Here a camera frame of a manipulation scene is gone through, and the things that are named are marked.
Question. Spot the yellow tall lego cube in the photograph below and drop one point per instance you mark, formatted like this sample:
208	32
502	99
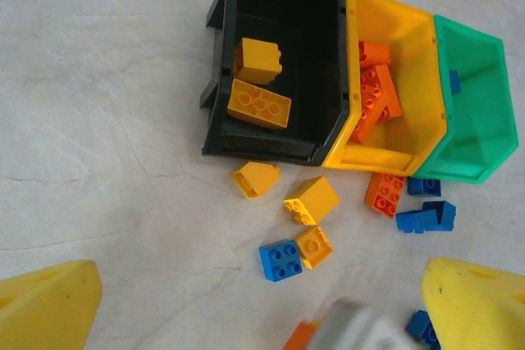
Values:
256	180
313	200
258	61

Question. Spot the orange lego brick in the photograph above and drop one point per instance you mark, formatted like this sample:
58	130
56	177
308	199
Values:
367	120
387	92
385	194
301	337
373	53

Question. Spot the yellow long lego brick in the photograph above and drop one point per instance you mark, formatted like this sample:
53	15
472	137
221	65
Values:
258	104

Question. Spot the yellow plastic bin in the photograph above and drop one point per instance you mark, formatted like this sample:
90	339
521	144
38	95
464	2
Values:
418	92

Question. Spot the green plastic bin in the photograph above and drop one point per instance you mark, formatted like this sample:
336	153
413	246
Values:
484	120

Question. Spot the black plastic bin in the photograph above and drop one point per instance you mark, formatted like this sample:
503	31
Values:
311	79

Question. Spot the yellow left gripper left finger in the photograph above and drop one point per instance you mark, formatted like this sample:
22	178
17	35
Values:
45	309

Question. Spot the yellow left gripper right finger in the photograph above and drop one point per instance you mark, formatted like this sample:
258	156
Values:
480	309

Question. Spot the blue flat square lego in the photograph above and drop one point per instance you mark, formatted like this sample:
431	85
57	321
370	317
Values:
281	260

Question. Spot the blue lego brick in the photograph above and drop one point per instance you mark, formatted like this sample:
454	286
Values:
443	212
416	221
420	327
424	187

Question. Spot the blue tall lego cube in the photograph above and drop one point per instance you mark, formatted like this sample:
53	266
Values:
454	81

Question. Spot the yellow square lego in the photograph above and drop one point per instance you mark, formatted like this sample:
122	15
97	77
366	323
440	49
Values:
313	247

